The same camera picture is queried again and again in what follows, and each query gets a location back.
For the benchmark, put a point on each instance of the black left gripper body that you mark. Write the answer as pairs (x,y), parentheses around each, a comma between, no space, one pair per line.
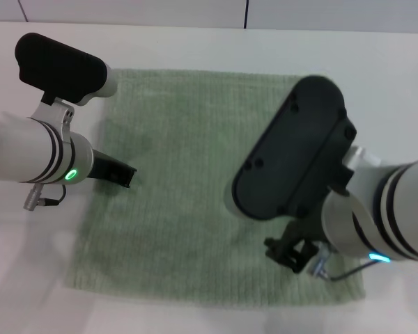
(109,168)

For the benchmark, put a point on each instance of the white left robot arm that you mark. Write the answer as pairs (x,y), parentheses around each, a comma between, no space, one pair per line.
(24,153)

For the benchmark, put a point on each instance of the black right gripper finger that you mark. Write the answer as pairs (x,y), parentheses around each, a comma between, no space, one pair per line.
(273,248)
(299,259)

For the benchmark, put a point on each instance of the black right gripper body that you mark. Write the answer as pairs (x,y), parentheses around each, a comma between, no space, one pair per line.
(301,233)

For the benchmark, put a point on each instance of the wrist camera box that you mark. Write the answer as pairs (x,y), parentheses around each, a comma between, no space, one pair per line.
(292,149)
(59,66)

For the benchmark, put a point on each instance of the light green ribbed towel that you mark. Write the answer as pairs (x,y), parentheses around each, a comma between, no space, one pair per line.
(188,174)

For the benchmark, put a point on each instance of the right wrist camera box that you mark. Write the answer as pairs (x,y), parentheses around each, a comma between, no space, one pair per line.
(292,149)

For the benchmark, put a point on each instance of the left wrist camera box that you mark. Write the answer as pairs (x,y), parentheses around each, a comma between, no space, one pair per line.
(59,66)

